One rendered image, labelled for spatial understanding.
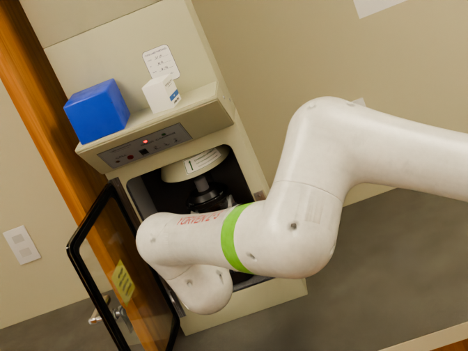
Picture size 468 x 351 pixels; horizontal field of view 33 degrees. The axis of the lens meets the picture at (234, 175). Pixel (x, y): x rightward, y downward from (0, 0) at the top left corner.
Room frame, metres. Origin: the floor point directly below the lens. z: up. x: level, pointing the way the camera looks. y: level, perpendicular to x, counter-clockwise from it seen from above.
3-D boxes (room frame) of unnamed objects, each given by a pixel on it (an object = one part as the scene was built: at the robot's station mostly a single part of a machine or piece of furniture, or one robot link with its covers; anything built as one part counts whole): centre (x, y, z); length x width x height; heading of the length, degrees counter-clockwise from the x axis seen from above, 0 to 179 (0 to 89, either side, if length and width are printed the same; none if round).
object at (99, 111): (1.65, 0.21, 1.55); 0.10 x 0.10 x 0.09; 81
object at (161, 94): (1.63, 0.07, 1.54); 0.05 x 0.05 x 0.06; 65
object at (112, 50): (1.82, 0.09, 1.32); 0.32 x 0.25 x 0.77; 81
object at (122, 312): (1.45, 0.32, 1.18); 0.02 x 0.02 x 0.06; 73
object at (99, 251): (1.55, 0.30, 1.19); 0.30 x 0.01 x 0.40; 163
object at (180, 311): (1.71, 0.26, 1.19); 0.03 x 0.02 x 0.39; 81
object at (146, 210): (1.81, 0.09, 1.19); 0.26 x 0.24 x 0.35; 81
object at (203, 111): (1.64, 0.12, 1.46); 0.32 x 0.12 x 0.10; 81
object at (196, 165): (1.79, 0.07, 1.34); 0.18 x 0.18 x 0.05
